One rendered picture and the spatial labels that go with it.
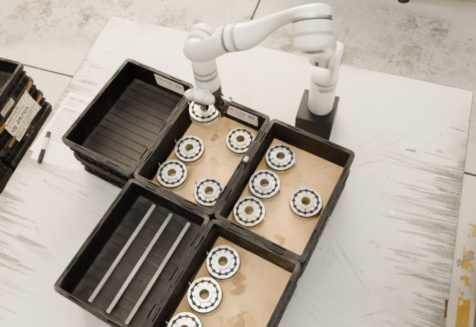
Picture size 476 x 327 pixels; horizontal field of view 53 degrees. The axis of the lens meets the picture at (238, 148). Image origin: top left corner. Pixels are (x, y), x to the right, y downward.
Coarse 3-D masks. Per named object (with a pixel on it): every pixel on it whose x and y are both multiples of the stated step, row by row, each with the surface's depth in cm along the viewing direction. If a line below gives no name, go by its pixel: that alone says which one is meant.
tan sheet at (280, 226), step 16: (272, 144) 165; (288, 144) 165; (304, 160) 161; (320, 160) 161; (288, 176) 158; (304, 176) 158; (320, 176) 158; (336, 176) 157; (288, 192) 156; (320, 192) 155; (272, 208) 153; (288, 208) 153; (272, 224) 150; (288, 224) 150; (304, 224) 150; (272, 240) 148; (288, 240) 148; (304, 240) 147
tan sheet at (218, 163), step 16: (192, 128) 170; (208, 128) 170; (224, 128) 170; (208, 144) 167; (224, 144) 166; (208, 160) 164; (224, 160) 163; (240, 160) 163; (192, 176) 161; (208, 176) 160; (224, 176) 160; (176, 192) 158; (192, 192) 158; (208, 192) 158
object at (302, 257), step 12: (276, 120) 158; (264, 132) 156; (300, 132) 155; (336, 144) 152; (252, 156) 152; (348, 168) 147; (228, 192) 146; (336, 192) 144; (216, 216) 142; (324, 216) 140; (240, 228) 142; (264, 240) 138; (312, 240) 137; (288, 252) 136
